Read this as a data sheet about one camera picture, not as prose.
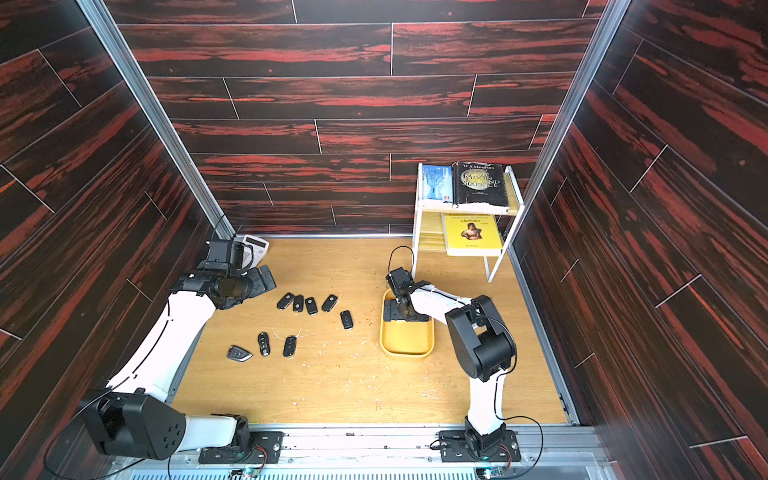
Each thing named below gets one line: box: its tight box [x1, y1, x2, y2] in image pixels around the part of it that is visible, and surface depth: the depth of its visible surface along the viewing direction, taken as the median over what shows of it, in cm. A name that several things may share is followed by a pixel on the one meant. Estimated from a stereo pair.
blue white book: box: [422, 164, 453, 203], surface depth 89 cm
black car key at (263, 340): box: [257, 332, 271, 357], surface depth 93 cm
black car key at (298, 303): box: [293, 295, 304, 313], surface depth 103 cm
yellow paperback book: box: [445, 213, 503, 256], surface depth 97 cm
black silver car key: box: [226, 344, 253, 362], surface depth 90 cm
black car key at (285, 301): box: [276, 292, 294, 310], surface depth 103 cm
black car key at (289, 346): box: [283, 336, 297, 357], surface depth 92 cm
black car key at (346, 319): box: [340, 310, 354, 330], surface depth 98 cm
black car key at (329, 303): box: [321, 294, 339, 313], surface depth 103 cm
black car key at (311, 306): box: [305, 297, 318, 316], surface depth 102 cm
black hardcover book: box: [451, 162, 509, 209], surface depth 88 cm
